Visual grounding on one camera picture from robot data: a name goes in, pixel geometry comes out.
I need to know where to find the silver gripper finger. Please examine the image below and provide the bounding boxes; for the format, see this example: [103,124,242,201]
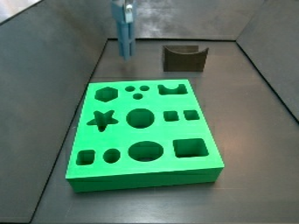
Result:
[125,0,134,24]

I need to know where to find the blue three prong object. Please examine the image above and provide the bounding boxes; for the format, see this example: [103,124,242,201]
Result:
[111,0,137,60]

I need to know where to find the green shape sorting board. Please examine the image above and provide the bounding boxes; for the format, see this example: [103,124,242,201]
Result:
[66,80,225,193]

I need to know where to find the black curved holder stand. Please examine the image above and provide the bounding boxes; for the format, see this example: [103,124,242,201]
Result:
[163,45,210,72]

